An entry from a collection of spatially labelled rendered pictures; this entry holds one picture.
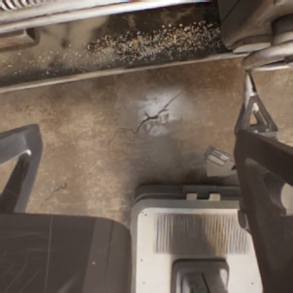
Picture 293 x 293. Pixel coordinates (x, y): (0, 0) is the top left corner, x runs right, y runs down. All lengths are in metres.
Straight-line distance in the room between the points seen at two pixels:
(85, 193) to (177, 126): 0.51
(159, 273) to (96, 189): 0.46
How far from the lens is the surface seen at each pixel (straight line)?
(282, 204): 0.51
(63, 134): 1.22
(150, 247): 1.02
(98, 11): 0.60
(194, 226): 1.00
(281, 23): 0.54
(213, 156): 0.54
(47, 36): 0.84
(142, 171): 1.19
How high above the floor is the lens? 1.16
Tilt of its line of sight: 84 degrees down
